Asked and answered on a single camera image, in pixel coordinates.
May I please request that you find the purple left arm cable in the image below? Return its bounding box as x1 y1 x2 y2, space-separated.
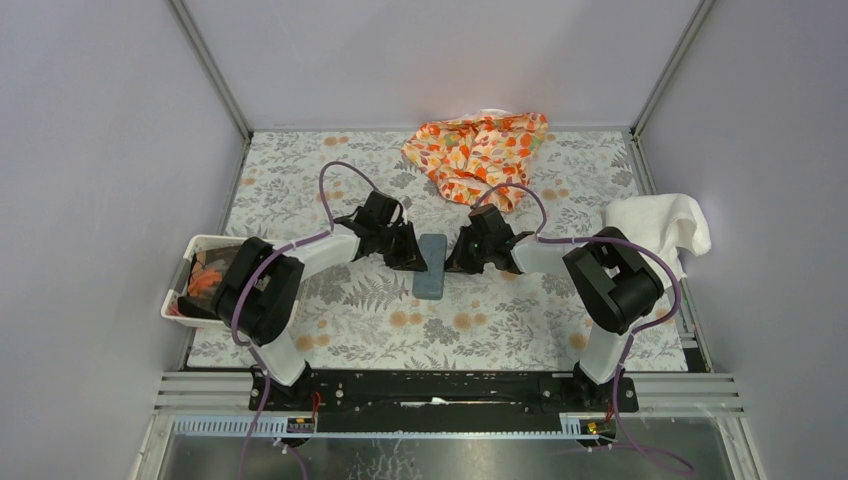
228 160 382 480

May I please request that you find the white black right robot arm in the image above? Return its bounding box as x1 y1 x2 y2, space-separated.
444 205 665 412

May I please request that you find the orange floral fabric bag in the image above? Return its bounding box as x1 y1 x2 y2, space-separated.
401 109 549 213

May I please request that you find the aluminium frame profile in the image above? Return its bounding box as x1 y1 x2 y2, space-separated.
133 369 761 479

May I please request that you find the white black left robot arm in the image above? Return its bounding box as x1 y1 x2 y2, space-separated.
212 191 427 411

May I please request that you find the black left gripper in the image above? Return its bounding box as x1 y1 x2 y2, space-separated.
375 221 428 274

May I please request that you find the floral grey tablecloth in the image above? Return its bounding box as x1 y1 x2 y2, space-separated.
187 129 688 372

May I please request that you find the white towel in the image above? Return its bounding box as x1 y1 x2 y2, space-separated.
604 194 712 280

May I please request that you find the black pouch in basket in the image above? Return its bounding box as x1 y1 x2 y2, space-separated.
176 245 239 320

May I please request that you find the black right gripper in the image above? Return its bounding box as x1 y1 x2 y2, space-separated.
442 227 493 276

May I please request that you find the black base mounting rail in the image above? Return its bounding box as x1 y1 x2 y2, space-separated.
248 368 639 434

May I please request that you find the white perforated plastic basket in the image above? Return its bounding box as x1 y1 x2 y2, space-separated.
160 234 309 331

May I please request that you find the dark blue glasses case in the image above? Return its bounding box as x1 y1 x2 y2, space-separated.
412 234 448 301

